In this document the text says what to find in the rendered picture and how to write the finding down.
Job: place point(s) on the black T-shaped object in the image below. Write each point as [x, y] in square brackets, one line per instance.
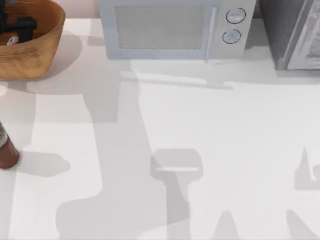
[25, 25]

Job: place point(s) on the small silver object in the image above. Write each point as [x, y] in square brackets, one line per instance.
[12, 40]

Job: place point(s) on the microwave door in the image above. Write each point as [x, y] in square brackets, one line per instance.
[160, 53]

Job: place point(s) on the wooden basket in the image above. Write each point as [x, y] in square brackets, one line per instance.
[30, 60]

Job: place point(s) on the brown bottle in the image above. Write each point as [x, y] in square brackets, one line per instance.
[7, 155]

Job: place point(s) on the microwave knob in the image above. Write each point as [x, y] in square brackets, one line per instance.
[235, 15]
[231, 36]

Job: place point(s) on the pale microwave oven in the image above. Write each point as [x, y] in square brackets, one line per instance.
[247, 30]

